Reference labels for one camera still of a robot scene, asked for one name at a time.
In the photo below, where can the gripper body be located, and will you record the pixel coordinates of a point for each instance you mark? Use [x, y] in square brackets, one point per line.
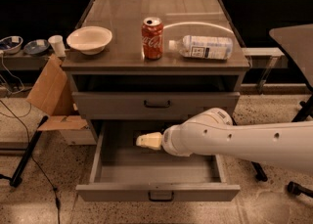
[170, 140]

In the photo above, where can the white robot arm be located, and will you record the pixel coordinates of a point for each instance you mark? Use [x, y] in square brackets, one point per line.
[286, 145]

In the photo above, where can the open grey lower drawer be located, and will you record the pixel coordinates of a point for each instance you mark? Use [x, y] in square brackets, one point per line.
[124, 172]

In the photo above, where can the grey drawer cabinet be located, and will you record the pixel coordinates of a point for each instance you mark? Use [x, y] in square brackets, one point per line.
[121, 67]

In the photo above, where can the closed grey upper drawer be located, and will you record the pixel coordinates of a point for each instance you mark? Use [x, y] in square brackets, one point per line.
[151, 105]

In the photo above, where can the red coca-cola can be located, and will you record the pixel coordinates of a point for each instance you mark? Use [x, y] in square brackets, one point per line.
[152, 31]

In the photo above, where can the clear plastic water bottle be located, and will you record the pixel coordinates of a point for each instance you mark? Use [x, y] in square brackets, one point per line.
[203, 47]

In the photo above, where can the brown cardboard box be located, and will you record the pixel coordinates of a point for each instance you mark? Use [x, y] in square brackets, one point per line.
[51, 94]

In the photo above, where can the black stand leg right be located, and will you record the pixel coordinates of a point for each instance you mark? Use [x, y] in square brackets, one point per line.
[260, 174]

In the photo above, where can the black stand leg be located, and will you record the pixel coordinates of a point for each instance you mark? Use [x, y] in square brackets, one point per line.
[17, 176]
[260, 174]

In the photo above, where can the white bowl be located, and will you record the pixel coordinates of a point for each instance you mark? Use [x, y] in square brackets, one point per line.
[89, 40]

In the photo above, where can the grey low shelf right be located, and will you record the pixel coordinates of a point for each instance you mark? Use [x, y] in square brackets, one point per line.
[263, 57]

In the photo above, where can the grey low shelf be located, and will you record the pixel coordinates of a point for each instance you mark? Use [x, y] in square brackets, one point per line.
[263, 57]
[22, 61]

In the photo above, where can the white paper cup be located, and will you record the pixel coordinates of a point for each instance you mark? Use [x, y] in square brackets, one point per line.
[57, 43]

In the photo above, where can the black stand leg left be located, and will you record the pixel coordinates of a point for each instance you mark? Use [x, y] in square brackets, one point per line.
[17, 176]

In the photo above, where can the blue patterned bowl right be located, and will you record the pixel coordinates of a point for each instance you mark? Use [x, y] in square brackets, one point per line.
[37, 47]

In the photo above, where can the blue patterned bowl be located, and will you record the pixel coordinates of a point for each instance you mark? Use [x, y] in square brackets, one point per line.
[37, 47]
[11, 44]

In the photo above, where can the grey low shelf left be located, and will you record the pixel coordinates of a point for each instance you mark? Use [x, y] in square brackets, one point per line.
[22, 61]

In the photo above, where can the blue patterned bowl left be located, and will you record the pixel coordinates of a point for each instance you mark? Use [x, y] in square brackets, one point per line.
[11, 44]

